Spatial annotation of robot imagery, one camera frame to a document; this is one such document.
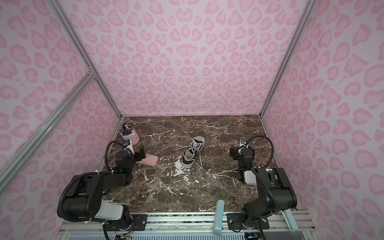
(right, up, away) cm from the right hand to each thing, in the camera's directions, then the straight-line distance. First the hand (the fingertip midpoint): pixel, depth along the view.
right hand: (241, 144), depth 92 cm
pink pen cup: (-69, +4, +6) cm, 69 cm away
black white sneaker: (-31, -5, 0) cm, 31 cm away
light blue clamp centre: (-17, -33, -21) cm, 42 cm away
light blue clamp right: (+16, -33, -22) cm, 42 cm away
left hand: (-65, 0, -1) cm, 65 cm away
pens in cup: (-73, +9, +3) cm, 73 cm away
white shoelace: (-26, -15, 0) cm, 30 cm away
